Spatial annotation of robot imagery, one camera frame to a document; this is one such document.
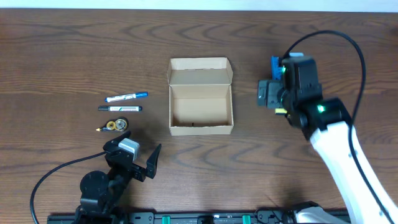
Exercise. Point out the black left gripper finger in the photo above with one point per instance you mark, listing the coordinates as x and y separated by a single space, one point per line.
112 145
152 162

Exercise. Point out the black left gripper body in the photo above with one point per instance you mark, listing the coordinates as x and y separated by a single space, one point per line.
134 170

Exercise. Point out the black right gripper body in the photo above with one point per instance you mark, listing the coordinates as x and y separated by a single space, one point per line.
265 93

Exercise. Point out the blue plastic block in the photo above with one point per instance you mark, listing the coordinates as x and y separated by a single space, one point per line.
276 69

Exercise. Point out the correction tape dispenser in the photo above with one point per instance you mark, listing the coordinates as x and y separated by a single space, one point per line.
117 125

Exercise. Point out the yellow highlighter pen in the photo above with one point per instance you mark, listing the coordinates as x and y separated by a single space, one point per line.
280 111

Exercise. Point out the black whiteboard marker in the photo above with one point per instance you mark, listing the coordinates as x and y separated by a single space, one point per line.
120 108

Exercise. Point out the blue whiteboard marker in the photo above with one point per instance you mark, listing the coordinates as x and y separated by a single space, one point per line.
126 97

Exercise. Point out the cardboard box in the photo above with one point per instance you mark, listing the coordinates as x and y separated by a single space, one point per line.
200 96

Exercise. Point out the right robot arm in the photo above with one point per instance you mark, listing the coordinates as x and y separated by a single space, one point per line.
294 92

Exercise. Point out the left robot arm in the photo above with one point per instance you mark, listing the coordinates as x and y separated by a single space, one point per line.
101 192

